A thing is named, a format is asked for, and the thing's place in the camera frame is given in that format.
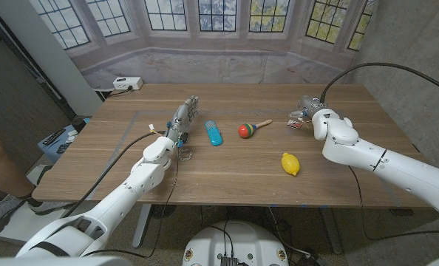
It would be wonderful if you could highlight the black remote control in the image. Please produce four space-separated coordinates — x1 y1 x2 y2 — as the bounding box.
42 128 67 146

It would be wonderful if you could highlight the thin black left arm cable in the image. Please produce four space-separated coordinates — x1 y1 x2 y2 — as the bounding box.
82 157 180 259

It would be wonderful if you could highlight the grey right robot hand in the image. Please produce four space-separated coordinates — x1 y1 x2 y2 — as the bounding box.
288 95 327 122

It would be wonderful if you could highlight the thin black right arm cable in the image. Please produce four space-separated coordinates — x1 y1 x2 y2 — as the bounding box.
347 165 439 242

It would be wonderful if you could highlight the printed window backdrop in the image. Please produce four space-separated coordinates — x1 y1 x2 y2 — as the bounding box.
27 0 379 89

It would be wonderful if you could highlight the white power strip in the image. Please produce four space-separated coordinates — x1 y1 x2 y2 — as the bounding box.
112 76 144 92

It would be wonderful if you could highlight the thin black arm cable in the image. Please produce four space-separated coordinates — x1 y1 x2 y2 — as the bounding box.
347 165 439 242
82 157 180 259

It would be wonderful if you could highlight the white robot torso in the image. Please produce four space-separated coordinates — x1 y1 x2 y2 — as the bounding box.
182 220 290 266

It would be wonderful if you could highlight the yellow toy lemon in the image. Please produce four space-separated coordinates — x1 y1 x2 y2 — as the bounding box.
281 152 301 177

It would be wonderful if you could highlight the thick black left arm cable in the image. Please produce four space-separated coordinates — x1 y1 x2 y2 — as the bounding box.
62 129 167 219

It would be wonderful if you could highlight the grey table leg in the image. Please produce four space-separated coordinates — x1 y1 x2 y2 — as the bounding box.
132 204 153 249
319 207 343 255

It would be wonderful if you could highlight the blue toy phone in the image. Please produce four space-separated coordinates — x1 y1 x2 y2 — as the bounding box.
204 119 224 147

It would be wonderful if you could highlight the blue storage bin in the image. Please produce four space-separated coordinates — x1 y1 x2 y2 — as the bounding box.
37 117 91 164

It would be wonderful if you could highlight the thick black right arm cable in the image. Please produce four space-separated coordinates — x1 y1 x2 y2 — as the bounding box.
319 61 439 104

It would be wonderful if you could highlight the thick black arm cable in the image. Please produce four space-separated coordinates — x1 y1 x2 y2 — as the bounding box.
62 129 167 219
319 61 439 104

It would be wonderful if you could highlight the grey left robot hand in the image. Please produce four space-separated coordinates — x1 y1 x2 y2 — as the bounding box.
166 95 200 149

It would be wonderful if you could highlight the silver metal ring toy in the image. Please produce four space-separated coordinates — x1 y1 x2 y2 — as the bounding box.
177 148 194 162

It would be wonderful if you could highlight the colourful wooden maraca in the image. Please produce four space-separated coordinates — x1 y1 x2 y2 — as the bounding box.
238 119 273 140

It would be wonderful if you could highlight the person's bare leg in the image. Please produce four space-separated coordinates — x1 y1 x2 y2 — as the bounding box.
0 132 35 199

